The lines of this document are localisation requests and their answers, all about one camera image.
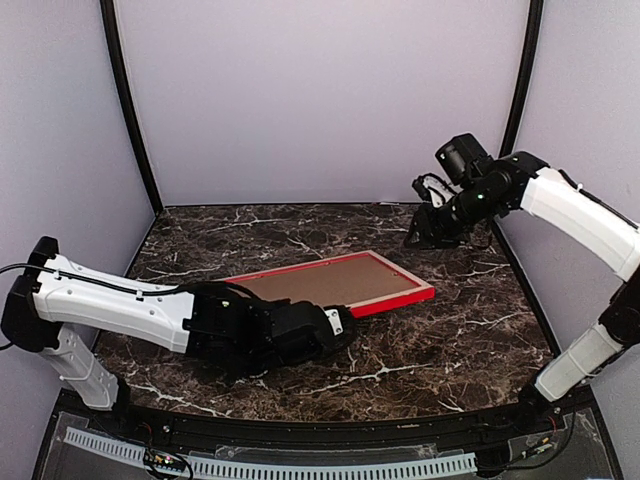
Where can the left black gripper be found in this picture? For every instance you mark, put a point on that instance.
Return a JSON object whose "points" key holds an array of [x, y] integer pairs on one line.
{"points": [[275, 306]]}

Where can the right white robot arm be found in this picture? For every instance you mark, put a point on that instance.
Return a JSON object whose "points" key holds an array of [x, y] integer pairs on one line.
{"points": [[484, 188]]}

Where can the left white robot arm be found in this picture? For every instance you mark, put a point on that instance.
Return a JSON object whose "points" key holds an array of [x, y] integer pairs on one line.
{"points": [[219, 322]]}

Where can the right black corner post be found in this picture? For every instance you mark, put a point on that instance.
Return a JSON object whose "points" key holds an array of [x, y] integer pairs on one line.
{"points": [[523, 77]]}

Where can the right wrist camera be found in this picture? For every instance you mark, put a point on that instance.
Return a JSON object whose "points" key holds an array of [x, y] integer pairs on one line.
{"points": [[464, 160]]}

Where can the red wooden picture frame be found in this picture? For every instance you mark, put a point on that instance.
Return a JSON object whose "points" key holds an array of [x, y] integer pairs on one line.
{"points": [[390, 300]]}

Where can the left black corner post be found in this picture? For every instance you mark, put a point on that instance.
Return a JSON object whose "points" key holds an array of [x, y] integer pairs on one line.
{"points": [[126, 101]]}

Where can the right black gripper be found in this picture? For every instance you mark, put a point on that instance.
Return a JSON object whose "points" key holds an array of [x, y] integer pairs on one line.
{"points": [[432, 235]]}

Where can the white slotted cable duct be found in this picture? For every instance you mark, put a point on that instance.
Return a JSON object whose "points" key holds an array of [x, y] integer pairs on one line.
{"points": [[201, 467]]}

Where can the black front rail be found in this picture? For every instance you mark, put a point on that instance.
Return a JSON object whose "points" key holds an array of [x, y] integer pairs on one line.
{"points": [[197, 432]]}

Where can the brown cardboard backing board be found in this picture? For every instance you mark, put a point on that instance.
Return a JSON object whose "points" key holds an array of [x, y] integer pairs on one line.
{"points": [[320, 285]]}

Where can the black corner post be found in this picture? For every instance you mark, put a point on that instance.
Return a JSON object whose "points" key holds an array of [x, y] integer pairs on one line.
{"points": [[523, 77], [126, 101]]}

